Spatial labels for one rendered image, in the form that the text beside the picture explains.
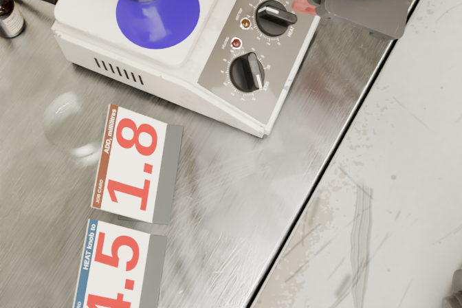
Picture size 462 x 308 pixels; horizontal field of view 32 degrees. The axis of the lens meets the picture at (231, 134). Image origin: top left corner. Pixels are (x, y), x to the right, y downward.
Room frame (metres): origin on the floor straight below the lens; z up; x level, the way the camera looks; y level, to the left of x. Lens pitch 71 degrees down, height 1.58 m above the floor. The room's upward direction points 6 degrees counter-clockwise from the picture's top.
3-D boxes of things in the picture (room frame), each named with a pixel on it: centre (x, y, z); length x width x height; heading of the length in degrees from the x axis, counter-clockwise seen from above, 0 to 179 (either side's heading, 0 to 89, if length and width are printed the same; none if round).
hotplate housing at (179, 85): (0.33, 0.04, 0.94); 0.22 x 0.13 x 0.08; 61
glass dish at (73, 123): (0.25, 0.14, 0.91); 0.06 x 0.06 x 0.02
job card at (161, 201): (0.21, 0.08, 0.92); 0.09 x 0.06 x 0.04; 168
